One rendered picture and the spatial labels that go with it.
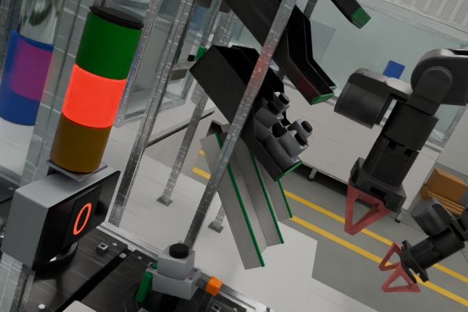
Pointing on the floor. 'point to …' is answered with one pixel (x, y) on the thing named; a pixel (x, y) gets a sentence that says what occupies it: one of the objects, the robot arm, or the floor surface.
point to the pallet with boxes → (446, 191)
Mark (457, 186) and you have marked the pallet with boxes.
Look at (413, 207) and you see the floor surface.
